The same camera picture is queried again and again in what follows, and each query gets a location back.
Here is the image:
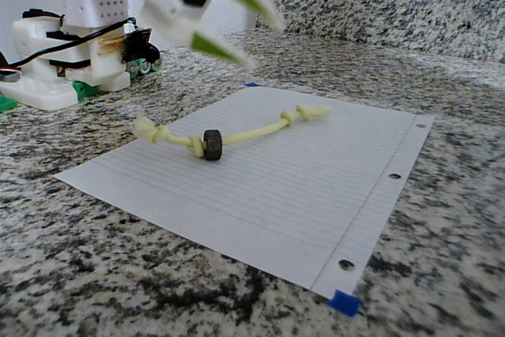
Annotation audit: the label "black ring bead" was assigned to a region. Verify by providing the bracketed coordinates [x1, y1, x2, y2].
[202, 129, 224, 162]

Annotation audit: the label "green round connectors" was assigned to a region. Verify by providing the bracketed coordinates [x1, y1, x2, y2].
[126, 56, 163, 80]

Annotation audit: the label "black base cable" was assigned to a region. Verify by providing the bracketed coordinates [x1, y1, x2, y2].
[0, 16, 138, 74]

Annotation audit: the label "red white wire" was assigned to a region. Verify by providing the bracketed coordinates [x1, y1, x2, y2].
[0, 66, 21, 83]

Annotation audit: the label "black controller board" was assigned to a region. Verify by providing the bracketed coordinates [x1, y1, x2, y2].
[124, 28, 154, 64]

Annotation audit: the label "lined paper sheet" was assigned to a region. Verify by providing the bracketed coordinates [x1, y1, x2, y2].
[54, 86, 435, 299]

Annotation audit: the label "yellow knotted rope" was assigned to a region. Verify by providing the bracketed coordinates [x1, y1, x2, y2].
[132, 104, 331, 159]

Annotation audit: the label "black power plug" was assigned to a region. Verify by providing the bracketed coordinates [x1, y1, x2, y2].
[142, 41, 162, 62]

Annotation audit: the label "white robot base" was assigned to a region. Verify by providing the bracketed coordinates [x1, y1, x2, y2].
[0, 17, 132, 112]

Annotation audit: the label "green base clamp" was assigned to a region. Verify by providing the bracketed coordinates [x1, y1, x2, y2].
[0, 94, 19, 112]
[73, 80, 99, 101]

